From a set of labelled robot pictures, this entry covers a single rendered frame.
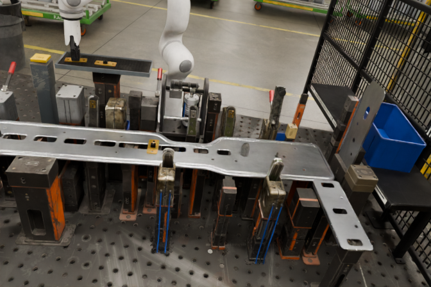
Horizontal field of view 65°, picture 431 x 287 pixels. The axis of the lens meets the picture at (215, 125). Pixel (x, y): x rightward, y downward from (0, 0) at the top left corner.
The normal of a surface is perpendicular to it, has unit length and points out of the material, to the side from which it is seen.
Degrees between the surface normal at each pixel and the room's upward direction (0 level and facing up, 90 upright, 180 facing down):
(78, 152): 0
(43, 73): 90
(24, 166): 0
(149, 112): 90
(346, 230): 0
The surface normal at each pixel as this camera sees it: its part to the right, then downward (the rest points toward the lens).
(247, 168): 0.14, -0.83
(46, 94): 0.05, 0.55
